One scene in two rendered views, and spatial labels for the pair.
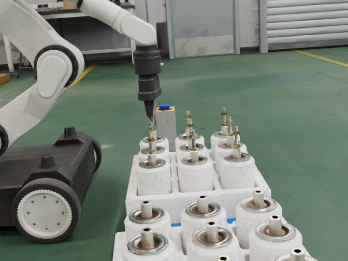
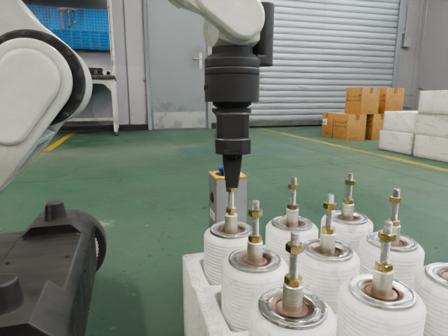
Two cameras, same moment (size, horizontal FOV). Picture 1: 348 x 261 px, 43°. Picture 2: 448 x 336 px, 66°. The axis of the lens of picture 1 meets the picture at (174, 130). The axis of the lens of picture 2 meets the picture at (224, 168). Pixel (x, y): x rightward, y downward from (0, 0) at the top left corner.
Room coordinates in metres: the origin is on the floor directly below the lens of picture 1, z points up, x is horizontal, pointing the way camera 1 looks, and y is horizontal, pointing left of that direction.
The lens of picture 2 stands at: (0.84, 0.23, 0.48)
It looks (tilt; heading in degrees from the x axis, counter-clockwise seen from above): 12 degrees down; 345
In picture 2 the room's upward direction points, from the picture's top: straight up
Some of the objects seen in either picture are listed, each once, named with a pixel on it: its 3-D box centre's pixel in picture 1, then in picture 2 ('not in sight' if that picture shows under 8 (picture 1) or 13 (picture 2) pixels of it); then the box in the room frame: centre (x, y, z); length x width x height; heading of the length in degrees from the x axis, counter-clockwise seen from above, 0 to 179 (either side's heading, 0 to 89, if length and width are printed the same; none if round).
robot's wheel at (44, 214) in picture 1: (46, 211); not in sight; (1.22, 0.40, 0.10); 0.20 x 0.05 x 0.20; 91
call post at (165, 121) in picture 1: (168, 150); (227, 240); (1.56, 0.03, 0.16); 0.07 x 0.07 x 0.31; 1
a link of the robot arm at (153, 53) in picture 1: (149, 41); (238, 41); (1.39, 0.06, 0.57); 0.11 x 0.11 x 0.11; 2
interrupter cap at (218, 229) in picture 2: (153, 139); (231, 230); (1.38, 0.07, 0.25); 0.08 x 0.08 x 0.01
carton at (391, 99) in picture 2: not in sight; (386, 101); (4.42, -2.77, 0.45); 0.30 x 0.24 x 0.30; 178
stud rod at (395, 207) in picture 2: (229, 128); (394, 211); (1.27, -0.17, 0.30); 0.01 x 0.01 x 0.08
